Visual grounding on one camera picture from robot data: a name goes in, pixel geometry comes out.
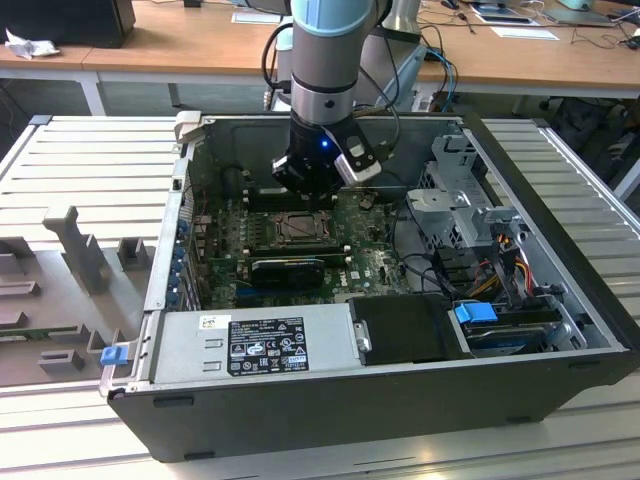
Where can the square silver CPU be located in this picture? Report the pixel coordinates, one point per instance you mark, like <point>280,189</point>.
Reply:
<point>305,225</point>

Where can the black box on desk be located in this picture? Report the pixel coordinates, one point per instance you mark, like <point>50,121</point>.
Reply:
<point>65,20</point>

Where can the dark tablet with white border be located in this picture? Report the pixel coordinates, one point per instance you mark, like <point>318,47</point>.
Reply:
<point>502,14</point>

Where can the white paper sheet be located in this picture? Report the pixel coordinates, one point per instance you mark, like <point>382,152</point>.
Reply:
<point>255,18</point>

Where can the crumpled white paper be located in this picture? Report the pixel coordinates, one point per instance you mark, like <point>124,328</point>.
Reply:
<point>30,47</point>

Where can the silver power supply unit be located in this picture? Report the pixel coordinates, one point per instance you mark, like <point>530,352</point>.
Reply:
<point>185,350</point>

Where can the blue case latch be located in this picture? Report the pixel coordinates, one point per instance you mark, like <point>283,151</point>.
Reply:
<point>112,356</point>

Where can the black open PC case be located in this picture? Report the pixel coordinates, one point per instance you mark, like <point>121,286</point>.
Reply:
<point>300,425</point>

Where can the white paper with blue edge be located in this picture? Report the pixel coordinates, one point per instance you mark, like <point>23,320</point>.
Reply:
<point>525,33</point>

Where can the wooden desk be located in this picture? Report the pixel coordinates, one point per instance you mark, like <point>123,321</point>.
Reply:
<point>200,45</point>

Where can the black RAM slot bank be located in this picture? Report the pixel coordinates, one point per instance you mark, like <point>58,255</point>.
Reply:
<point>300,249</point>
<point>265,201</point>

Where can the silver metal drive cage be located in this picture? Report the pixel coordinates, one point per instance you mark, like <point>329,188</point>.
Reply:
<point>440,200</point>

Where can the hard disk in blue carrier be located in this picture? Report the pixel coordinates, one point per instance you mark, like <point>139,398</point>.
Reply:
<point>475,312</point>

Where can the CPU socket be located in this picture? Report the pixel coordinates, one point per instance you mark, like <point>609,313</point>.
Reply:
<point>280,241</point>

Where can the green motherboard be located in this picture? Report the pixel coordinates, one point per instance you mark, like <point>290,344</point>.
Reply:
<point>370,260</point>

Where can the grey parts rack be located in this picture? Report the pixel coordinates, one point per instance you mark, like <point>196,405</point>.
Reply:
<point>50,280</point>

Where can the green RAM stick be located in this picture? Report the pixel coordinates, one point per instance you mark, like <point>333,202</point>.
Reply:
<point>40,333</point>

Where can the black bag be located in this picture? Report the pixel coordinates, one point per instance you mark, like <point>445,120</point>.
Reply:
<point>590,130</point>

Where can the grey laptop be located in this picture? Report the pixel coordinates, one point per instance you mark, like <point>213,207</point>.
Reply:
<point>580,17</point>

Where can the pale blue teach pendant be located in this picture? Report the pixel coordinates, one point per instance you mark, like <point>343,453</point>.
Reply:
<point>410,75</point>

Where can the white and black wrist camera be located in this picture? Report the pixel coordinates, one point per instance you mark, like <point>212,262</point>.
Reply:
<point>357,170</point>

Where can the black graphics card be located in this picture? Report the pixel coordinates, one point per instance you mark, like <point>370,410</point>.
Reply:
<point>285,274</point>

